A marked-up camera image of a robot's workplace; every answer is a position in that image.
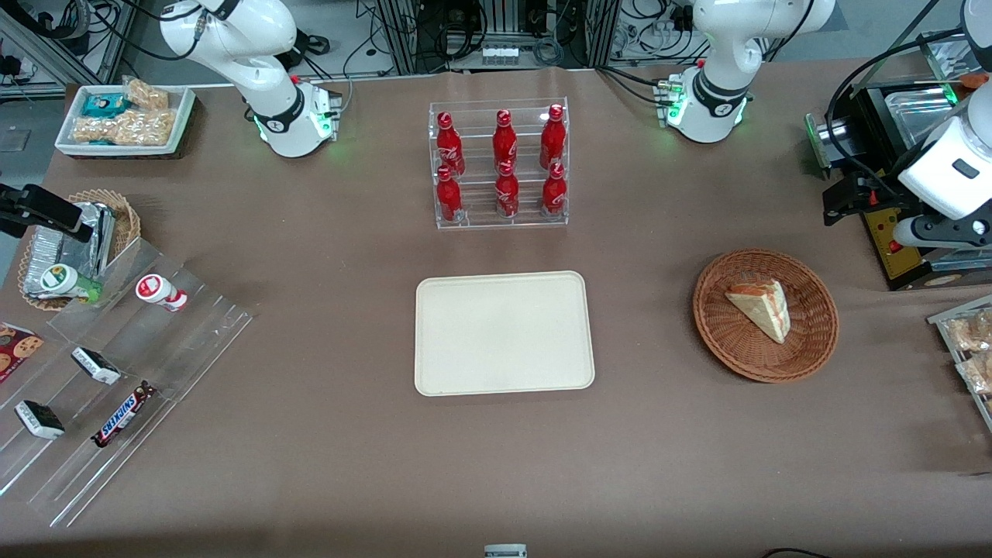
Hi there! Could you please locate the metal bread tray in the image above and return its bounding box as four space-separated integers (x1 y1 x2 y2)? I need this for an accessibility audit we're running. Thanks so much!
928 293 992 432

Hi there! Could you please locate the beige rectangular tray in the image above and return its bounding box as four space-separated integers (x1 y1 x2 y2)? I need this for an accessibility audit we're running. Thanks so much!
415 270 596 398

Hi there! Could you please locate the triangular sandwich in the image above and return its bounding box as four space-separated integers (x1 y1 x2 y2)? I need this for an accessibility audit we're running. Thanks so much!
725 281 792 345

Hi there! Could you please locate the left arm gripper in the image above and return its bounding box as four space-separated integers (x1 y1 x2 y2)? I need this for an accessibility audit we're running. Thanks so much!
823 172 917 227

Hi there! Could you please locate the clear acrylic stepped shelf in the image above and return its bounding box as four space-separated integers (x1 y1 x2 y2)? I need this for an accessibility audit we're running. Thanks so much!
0 236 255 528

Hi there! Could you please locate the round brown wicker basket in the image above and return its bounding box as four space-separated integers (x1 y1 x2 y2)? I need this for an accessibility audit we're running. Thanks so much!
693 248 840 384

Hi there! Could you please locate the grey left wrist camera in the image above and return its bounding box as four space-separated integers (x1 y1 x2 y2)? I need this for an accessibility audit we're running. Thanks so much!
891 215 992 250

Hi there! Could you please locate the large puffed rice snack pack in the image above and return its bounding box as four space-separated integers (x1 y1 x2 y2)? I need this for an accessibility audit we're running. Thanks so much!
71 108 177 146

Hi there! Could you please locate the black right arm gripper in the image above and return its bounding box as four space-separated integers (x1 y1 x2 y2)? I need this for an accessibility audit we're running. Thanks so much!
0 184 95 239

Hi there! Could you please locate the metal food pan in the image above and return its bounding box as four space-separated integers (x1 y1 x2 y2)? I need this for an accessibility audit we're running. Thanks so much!
883 87 958 152

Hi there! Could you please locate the clear acrylic bottle rack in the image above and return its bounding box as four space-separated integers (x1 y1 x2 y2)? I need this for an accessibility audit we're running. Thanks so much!
429 98 570 230

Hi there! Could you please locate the black food warmer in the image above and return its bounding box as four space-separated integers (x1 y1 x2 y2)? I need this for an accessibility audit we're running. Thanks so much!
804 35 992 292

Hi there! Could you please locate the green label yogurt bottle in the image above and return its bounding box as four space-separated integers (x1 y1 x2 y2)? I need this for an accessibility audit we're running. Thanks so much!
40 263 103 303

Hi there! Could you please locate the red label yogurt bottle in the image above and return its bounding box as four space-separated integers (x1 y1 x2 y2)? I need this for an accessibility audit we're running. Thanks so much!
136 274 188 312

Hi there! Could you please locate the black white chocolate bar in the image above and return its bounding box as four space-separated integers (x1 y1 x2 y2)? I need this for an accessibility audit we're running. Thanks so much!
71 346 122 386
15 400 66 440

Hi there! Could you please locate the white rectangular snack tray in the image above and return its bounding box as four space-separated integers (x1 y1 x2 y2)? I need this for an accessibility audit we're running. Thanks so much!
56 84 196 160

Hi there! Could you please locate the teal snack pack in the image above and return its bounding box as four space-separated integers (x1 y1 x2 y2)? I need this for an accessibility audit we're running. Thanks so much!
81 93 129 119

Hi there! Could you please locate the silver foil wrapped package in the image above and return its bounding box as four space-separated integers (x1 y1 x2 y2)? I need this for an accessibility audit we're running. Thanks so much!
23 201 117 299

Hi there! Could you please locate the light tan wicker basket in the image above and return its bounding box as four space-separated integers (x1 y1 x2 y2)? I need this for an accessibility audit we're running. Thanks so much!
17 188 142 311

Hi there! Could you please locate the red cookie pack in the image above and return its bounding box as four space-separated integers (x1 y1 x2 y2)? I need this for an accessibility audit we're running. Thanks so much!
0 322 45 384

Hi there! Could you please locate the Snickers bar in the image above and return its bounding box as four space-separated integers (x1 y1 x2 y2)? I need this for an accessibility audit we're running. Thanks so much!
91 381 158 449

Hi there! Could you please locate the red cola bottle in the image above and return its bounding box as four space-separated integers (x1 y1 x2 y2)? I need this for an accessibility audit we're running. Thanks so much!
436 167 463 223
496 161 520 218
542 163 567 216
493 110 518 167
540 105 567 170
436 112 466 177

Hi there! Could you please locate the wrapped bread pack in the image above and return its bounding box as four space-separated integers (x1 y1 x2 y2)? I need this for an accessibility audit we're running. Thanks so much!
957 353 992 396
947 310 992 353

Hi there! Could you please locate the small puffed rice snack pack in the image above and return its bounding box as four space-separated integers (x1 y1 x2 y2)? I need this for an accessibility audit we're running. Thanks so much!
124 76 170 111

